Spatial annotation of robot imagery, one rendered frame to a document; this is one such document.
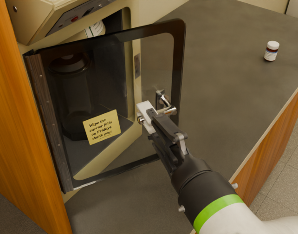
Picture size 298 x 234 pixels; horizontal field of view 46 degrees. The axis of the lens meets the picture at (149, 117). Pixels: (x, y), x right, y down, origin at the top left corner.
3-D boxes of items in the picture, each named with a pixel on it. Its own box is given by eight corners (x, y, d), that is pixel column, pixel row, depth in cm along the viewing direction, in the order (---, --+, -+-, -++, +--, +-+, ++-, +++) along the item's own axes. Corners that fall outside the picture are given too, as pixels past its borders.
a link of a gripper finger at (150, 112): (156, 128, 70) (157, 117, 68) (145, 113, 74) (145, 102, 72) (163, 126, 71) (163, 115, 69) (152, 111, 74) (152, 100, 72)
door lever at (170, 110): (130, 113, 78) (130, 104, 76) (168, 101, 81) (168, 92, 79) (140, 128, 74) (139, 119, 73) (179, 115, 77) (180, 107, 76)
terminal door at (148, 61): (65, 190, 86) (27, 51, 59) (174, 151, 96) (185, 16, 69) (66, 193, 86) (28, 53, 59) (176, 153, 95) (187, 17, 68)
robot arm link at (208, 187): (191, 210, 53) (186, 240, 59) (253, 183, 57) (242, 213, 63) (171, 181, 57) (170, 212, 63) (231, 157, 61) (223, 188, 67)
